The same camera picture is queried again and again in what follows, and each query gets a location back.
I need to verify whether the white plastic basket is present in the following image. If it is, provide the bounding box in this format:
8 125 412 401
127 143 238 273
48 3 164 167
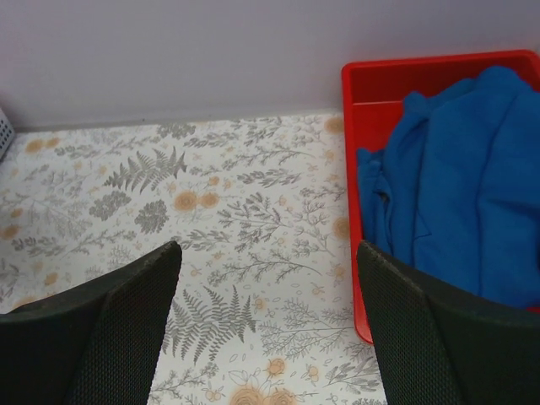
0 109 16 159

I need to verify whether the blue t shirt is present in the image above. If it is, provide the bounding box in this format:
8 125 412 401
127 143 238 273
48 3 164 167
357 67 539 310

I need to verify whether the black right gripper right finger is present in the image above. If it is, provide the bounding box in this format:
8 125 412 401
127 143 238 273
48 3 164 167
357 241 539 404

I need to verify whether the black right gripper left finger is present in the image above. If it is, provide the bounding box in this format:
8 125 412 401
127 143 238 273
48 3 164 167
1 241 182 404

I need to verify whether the floral table mat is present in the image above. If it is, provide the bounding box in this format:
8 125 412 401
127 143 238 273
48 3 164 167
1 113 385 404

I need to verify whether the red plastic bin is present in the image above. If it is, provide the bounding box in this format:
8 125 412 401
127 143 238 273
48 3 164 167
341 49 540 346

